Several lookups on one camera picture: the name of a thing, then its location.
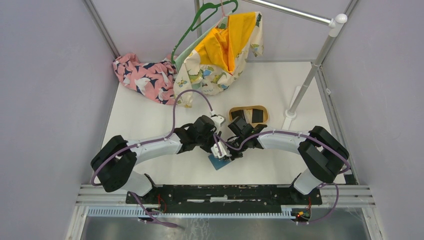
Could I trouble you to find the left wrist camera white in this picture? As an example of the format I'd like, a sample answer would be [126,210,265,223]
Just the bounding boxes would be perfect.
[210,112,226,132]

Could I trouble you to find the teal card holder wallet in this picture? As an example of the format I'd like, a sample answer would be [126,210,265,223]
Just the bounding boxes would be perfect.
[208,154,232,170]

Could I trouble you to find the purple cable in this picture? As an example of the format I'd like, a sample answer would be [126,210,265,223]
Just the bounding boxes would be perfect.
[213,129,351,225]
[90,89,216,229]

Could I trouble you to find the oval wooden tray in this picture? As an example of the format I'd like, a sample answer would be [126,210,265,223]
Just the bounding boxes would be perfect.
[228,105,269,127]

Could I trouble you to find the mint green cloth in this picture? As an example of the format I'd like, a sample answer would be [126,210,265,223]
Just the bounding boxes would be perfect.
[174,16,229,90]

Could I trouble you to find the silver clothes rack pole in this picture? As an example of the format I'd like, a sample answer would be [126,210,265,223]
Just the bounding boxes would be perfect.
[248,0,348,130]

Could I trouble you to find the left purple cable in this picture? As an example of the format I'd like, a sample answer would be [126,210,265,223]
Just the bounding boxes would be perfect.
[90,89,216,229]

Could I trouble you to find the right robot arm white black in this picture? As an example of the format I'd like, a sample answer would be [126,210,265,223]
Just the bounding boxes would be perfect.
[225,117,350,204]

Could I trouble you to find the white slotted cable duct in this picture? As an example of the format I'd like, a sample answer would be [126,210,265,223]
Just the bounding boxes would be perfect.
[87,206,295,220]

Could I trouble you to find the pink patterned cloth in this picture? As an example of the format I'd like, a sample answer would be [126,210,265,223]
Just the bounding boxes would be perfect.
[112,53,177,105]

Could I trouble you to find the black cards in tray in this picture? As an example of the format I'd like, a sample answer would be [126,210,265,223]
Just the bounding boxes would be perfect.
[229,108,264,124]

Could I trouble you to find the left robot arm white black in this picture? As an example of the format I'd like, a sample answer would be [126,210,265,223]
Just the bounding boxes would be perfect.
[90,115,225,204]

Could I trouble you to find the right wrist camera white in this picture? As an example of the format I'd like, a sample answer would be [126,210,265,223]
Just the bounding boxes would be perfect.
[210,141,231,160]

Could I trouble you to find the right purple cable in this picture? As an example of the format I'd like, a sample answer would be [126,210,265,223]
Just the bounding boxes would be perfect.
[213,129,351,225]

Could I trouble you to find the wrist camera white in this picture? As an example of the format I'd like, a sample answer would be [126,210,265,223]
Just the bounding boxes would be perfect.
[210,112,226,132]
[210,141,231,160]

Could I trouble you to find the dinosaur print yellow jacket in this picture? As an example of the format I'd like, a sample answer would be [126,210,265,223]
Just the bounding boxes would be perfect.
[174,11,264,108]

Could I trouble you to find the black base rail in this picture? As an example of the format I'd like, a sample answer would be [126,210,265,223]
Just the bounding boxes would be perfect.
[122,176,323,214]

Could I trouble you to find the green clothes hanger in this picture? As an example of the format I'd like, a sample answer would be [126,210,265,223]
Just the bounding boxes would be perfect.
[171,0,239,65]

